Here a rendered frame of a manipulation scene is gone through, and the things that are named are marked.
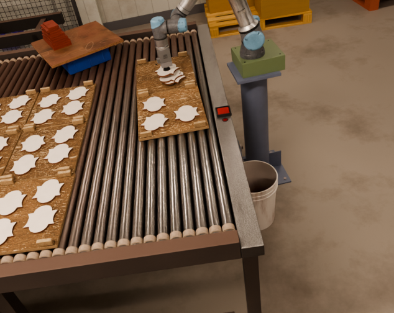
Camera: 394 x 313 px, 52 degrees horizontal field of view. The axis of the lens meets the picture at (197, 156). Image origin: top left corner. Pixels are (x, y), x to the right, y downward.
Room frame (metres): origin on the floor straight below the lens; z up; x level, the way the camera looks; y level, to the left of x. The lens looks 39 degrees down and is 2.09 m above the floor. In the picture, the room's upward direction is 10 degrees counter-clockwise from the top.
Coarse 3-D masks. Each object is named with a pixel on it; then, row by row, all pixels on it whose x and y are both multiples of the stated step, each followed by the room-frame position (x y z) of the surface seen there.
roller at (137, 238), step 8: (144, 40) 2.85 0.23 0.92; (144, 48) 2.70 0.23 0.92; (144, 56) 2.58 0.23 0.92; (144, 144) 1.61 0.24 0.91; (144, 152) 1.54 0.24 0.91; (136, 160) 1.50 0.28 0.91; (144, 160) 1.49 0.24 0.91; (136, 168) 1.43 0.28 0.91; (144, 168) 1.43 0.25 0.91; (136, 176) 1.37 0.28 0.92; (144, 176) 1.38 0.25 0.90; (136, 184) 1.32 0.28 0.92; (144, 184) 1.33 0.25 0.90; (136, 192) 1.27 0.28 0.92; (136, 200) 1.22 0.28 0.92; (136, 208) 1.17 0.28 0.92; (136, 216) 1.13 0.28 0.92; (136, 224) 1.09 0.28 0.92; (136, 232) 1.04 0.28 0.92; (136, 240) 1.00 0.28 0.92
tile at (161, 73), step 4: (172, 64) 2.23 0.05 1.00; (160, 68) 2.20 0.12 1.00; (172, 68) 2.18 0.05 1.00; (176, 68) 2.17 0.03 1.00; (156, 72) 2.17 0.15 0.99; (160, 72) 2.16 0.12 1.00; (164, 72) 2.15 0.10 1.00; (168, 72) 2.14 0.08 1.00; (172, 72) 2.13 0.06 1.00; (160, 76) 2.12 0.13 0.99; (164, 76) 2.11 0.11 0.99
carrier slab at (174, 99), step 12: (156, 96) 2.00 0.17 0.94; (168, 96) 1.97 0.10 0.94; (180, 96) 1.95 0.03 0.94; (192, 96) 1.93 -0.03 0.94; (168, 108) 1.85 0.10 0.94; (144, 120) 1.78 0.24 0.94; (168, 120) 1.74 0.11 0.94; (156, 132) 1.65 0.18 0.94; (168, 132) 1.63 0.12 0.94; (180, 132) 1.63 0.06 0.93
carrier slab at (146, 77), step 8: (184, 56) 2.44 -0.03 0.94; (136, 64) 2.45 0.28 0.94; (144, 64) 2.43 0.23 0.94; (152, 64) 2.41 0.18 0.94; (176, 64) 2.35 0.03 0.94; (184, 64) 2.33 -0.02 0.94; (136, 72) 2.33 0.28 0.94; (144, 72) 2.31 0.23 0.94; (152, 72) 2.30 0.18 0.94; (184, 72) 2.23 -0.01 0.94; (192, 72) 2.21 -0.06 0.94; (136, 80) 2.23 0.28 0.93; (144, 80) 2.21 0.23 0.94; (152, 80) 2.19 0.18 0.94; (184, 80) 2.13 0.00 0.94; (144, 88) 2.11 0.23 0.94; (152, 88) 2.10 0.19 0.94; (160, 88) 2.08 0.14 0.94; (168, 88) 2.06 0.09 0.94; (176, 88) 2.05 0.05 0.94
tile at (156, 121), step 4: (152, 116) 1.79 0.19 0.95; (156, 116) 1.78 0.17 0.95; (160, 116) 1.77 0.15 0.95; (164, 116) 1.77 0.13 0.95; (148, 120) 1.75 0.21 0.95; (152, 120) 1.75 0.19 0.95; (156, 120) 1.74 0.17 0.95; (160, 120) 1.73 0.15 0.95; (164, 120) 1.73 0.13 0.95; (144, 124) 1.72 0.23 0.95; (148, 124) 1.72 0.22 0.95; (152, 124) 1.71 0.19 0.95; (156, 124) 1.71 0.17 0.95; (160, 124) 1.70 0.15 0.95; (148, 128) 1.69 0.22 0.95; (152, 128) 1.68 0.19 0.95; (156, 128) 1.67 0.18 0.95; (160, 128) 1.68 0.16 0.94
